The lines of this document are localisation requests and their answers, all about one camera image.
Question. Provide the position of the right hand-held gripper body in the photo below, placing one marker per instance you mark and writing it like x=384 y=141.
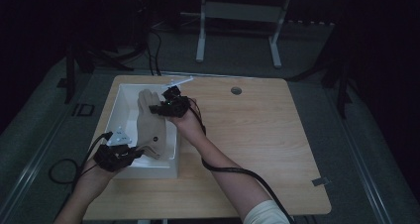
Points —
x=175 y=105

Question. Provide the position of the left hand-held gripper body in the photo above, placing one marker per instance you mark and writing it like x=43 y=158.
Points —
x=112 y=158

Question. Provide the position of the plain beige glove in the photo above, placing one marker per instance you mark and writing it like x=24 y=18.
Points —
x=147 y=150

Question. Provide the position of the beige glove with dark dot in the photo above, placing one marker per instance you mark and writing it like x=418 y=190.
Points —
x=150 y=125

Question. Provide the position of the white plastic storage box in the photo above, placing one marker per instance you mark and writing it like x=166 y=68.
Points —
x=155 y=172

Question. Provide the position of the person's right hand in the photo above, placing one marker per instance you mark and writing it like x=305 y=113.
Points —
x=189 y=125

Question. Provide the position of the person's left hand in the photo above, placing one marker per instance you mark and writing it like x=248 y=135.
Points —
x=94 y=181

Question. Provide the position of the round grey table grommet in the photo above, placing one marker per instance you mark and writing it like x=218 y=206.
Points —
x=236 y=90

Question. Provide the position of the black tripod stand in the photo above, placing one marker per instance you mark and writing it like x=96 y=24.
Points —
x=70 y=72
x=341 y=91

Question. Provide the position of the white metal stand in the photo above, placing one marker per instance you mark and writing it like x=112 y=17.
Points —
x=242 y=12

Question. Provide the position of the person's white sleeve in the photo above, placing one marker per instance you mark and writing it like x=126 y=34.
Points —
x=265 y=214

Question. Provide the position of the pale power strip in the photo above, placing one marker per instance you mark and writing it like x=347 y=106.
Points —
x=310 y=22

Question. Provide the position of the grey tape piece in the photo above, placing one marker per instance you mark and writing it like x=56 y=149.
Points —
x=321 y=181

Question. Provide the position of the black floor bracket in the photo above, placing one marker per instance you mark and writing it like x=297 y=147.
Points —
x=75 y=110

